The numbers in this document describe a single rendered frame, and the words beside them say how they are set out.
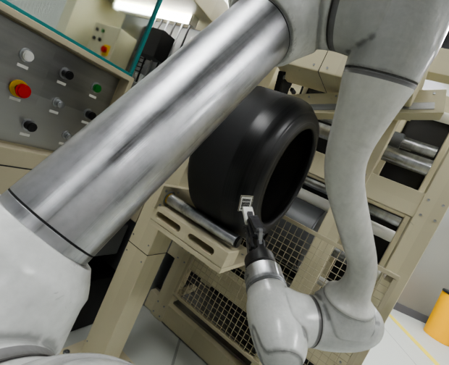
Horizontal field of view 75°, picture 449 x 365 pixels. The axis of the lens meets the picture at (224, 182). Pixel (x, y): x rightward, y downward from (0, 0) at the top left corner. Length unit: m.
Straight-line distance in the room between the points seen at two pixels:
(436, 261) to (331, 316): 5.07
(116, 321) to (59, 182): 1.24
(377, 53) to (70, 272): 0.42
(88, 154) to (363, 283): 0.52
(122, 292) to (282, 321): 0.96
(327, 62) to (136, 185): 1.20
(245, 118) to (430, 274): 5.05
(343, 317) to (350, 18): 0.51
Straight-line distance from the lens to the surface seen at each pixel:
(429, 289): 5.79
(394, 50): 0.45
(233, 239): 0.99
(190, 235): 1.07
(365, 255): 0.59
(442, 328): 5.35
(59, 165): 0.30
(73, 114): 1.20
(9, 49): 1.09
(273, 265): 0.68
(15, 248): 0.27
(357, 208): 0.52
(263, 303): 0.61
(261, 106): 0.96
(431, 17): 0.46
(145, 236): 1.32
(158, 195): 1.13
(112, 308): 1.50
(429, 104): 1.45
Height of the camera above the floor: 1.17
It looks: 6 degrees down
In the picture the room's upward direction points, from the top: 25 degrees clockwise
